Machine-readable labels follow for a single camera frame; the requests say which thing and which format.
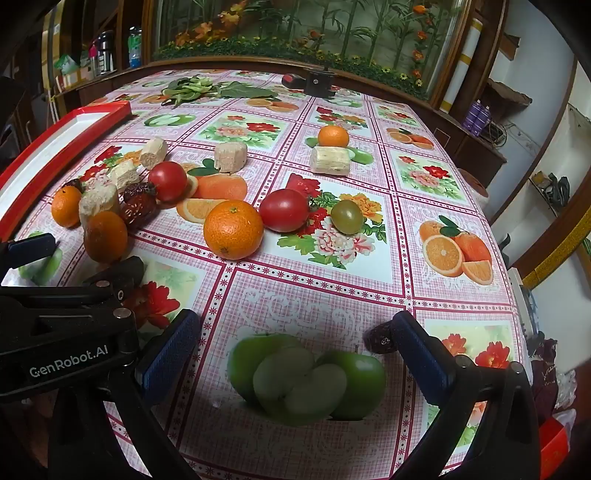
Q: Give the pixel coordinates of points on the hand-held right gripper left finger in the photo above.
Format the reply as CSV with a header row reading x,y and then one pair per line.
x,y
171,355

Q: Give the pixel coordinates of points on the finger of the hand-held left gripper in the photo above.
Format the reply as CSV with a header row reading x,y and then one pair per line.
x,y
32,249
120,274

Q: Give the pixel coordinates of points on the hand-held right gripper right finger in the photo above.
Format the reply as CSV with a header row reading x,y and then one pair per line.
x,y
422,355

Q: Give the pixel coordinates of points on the small mandarin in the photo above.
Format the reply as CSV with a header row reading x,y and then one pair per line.
x,y
66,206
333,137

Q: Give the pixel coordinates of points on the red tray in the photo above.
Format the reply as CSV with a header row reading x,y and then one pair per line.
x,y
55,143

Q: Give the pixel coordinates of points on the large orange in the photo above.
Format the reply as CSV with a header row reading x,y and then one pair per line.
x,y
233,228

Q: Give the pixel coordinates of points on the red tomato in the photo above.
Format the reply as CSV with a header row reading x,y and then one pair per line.
x,y
284,210
167,181

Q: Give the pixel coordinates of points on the dark orange mandarin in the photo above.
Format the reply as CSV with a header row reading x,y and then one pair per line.
x,y
105,236

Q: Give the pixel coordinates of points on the beige cake piece front left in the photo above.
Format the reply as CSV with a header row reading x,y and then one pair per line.
x,y
98,203

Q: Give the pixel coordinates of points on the beige cake piece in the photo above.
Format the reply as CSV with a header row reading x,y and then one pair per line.
x,y
98,203
231,157
330,160
153,151
123,175

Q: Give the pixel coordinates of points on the floral fruit print tablecloth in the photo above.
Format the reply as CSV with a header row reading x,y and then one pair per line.
x,y
277,295

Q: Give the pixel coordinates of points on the dark cloth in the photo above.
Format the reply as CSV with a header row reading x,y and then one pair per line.
x,y
545,364

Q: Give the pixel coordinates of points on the beige cake piece upper left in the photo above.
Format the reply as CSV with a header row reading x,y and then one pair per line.
x,y
153,151

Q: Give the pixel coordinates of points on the white plastic bag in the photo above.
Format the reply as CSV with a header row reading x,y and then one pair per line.
x,y
565,385

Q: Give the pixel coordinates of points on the red box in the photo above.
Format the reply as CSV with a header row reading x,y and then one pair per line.
x,y
551,441

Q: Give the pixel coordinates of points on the green tomato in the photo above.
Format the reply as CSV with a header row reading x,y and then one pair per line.
x,y
347,216

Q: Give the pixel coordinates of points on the beige cake piece centre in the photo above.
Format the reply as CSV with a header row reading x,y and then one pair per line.
x,y
231,157

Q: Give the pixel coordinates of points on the green plastic bag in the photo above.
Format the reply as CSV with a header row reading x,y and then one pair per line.
x,y
69,63

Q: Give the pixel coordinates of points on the bunch of leafy greens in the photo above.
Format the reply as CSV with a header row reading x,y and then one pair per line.
x,y
189,88

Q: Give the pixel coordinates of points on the pink bottle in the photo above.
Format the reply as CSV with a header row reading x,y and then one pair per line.
x,y
95,57

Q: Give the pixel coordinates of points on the black and silver thermos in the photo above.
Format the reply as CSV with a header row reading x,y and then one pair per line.
x,y
106,50

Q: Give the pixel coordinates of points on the tools on shelf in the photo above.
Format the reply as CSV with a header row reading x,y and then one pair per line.
x,y
556,187

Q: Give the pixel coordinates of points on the beige cake piece far right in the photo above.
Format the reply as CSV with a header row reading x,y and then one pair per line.
x,y
330,160

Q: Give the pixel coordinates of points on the large green leaf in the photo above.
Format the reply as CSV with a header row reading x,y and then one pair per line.
x,y
247,90

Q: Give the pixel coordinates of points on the clear plastic bottle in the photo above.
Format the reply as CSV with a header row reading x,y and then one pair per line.
x,y
134,46

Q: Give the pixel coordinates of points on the red and black battery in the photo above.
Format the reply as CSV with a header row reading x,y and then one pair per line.
x,y
292,81

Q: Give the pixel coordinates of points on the white paper roll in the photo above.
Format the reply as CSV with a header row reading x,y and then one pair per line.
x,y
461,69

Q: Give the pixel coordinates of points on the flower and bamboo mural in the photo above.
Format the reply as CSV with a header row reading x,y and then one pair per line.
x,y
323,27

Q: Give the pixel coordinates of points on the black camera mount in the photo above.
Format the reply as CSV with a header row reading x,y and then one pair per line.
x,y
321,83

